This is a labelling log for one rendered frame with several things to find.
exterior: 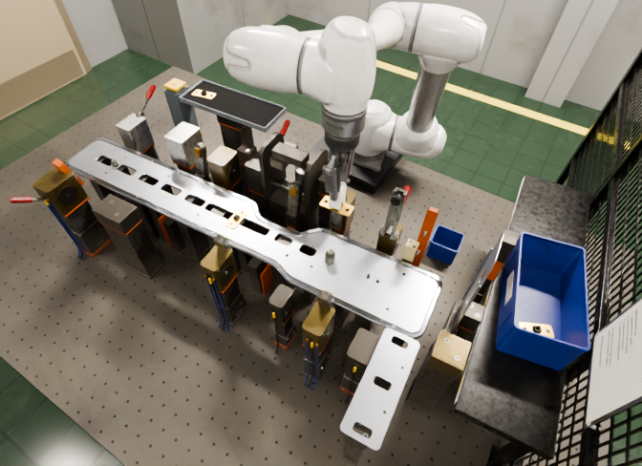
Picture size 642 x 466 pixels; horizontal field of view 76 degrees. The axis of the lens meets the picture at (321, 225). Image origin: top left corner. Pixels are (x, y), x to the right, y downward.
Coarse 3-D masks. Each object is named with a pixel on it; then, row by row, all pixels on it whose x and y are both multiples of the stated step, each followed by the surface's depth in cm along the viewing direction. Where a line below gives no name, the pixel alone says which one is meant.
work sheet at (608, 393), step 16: (640, 304) 80; (624, 320) 84; (640, 320) 78; (608, 336) 88; (624, 336) 81; (640, 336) 76; (592, 352) 92; (608, 352) 85; (624, 352) 79; (640, 352) 74; (592, 368) 89; (608, 368) 82; (624, 368) 77; (640, 368) 72; (592, 384) 86; (608, 384) 80; (624, 384) 74; (640, 384) 70; (592, 400) 83; (608, 400) 78; (624, 400) 72; (640, 400) 68; (592, 416) 80; (608, 416) 75
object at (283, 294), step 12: (276, 288) 119; (288, 288) 119; (276, 300) 116; (288, 300) 117; (276, 312) 118; (288, 312) 122; (276, 324) 127; (288, 324) 129; (276, 336) 131; (288, 336) 133; (288, 348) 137
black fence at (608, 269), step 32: (640, 64) 154; (608, 128) 161; (640, 128) 124; (576, 160) 191; (608, 160) 144; (640, 160) 114; (608, 192) 127; (608, 224) 115; (608, 256) 108; (640, 256) 92; (608, 288) 100; (608, 320) 96; (576, 384) 96; (640, 416) 69
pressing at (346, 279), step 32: (96, 160) 150; (128, 160) 150; (128, 192) 140; (160, 192) 141; (192, 192) 141; (224, 192) 141; (192, 224) 132; (224, 224) 132; (256, 256) 125; (320, 256) 125; (352, 256) 125; (384, 256) 125; (320, 288) 118; (352, 288) 118; (384, 288) 118; (416, 288) 119; (384, 320) 112; (416, 320) 112
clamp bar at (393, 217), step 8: (400, 192) 114; (392, 200) 112; (400, 200) 112; (392, 208) 118; (400, 208) 116; (392, 216) 120; (384, 224) 122; (392, 224) 122; (384, 232) 124; (392, 232) 122
